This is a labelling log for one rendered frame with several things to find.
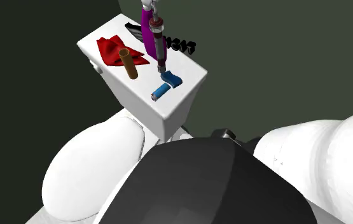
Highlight blue bent tube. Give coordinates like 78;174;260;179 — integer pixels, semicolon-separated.
150;70;183;103

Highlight maroon grey slender tool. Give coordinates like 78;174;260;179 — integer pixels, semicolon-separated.
148;0;168;74

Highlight brown cardboard tube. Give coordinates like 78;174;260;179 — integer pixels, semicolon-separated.
118;48;139;80

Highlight black white patterned object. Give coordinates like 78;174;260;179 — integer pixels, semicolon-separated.
123;22;197;56

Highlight purple bottle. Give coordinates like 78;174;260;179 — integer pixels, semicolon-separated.
140;0;168;62

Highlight red cloth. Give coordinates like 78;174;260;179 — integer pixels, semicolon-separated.
96;34;151;67

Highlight white toilet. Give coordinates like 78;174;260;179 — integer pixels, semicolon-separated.
24;13;209;224

